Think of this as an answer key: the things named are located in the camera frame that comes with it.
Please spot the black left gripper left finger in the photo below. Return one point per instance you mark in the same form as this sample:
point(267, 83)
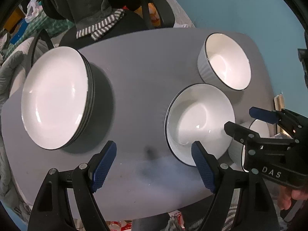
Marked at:
point(51, 209)

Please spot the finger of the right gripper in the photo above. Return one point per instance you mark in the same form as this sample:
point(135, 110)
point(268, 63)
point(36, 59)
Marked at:
point(268, 116)
point(240, 134)

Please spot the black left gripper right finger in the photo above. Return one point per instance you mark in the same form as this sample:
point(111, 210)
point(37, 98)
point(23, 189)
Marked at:
point(255, 210)

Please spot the person's right hand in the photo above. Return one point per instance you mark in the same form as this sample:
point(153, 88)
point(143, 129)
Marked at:
point(286, 195)

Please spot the black office chair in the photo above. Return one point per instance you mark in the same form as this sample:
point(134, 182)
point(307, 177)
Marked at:
point(123, 23)

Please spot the grey bed duvet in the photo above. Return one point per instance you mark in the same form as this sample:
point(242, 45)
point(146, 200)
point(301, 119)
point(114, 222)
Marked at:
point(10, 194)

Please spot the striped grey white garment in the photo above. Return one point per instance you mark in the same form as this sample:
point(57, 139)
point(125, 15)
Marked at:
point(102, 26)

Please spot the green checkered tablecloth table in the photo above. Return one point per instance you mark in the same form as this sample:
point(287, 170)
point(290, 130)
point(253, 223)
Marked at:
point(42, 21)

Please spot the white plastic bag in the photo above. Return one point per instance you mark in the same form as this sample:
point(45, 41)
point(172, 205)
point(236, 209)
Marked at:
point(33, 10)

